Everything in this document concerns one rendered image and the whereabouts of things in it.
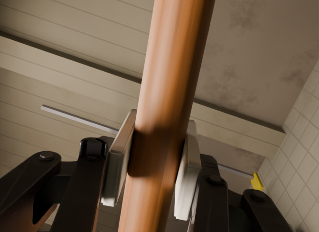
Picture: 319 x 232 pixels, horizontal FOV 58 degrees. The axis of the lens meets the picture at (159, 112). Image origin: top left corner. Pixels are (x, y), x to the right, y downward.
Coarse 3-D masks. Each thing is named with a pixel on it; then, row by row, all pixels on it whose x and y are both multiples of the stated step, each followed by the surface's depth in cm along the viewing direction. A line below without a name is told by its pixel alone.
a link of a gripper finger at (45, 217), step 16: (32, 160) 12; (48, 160) 12; (16, 176) 10; (32, 176) 11; (48, 176) 11; (0, 192) 10; (16, 192) 10; (32, 192) 10; (0, 208) 9; (16, 208) 9; (32, 208) 11; (48, 208) 12; (0, 224) 9; (16, 224) 10; (32, 224) 11
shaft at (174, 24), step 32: (160, 0) 14; (192, 0) 13; (160, 32) 14; (192, 32) 14; (160, 64) 14; (192, 64) 14; (160, 96) 15; (192, 96) 15; (160, 128) 15; (160, 160) 16; (128, 192) 17; (160, 192) 16; (128, 224) 17; (160, 224) 17
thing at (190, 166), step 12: (192, 120) 20; (192, 132) 17; (192, 144) 16; (192, 156) 14; (180, 168) 16; (192, 168) 13; (180, 180) 14; (192, 180) 13; (180, 192) 14; (192, 192) 13; (180, 204) 14; (180, 216) 14
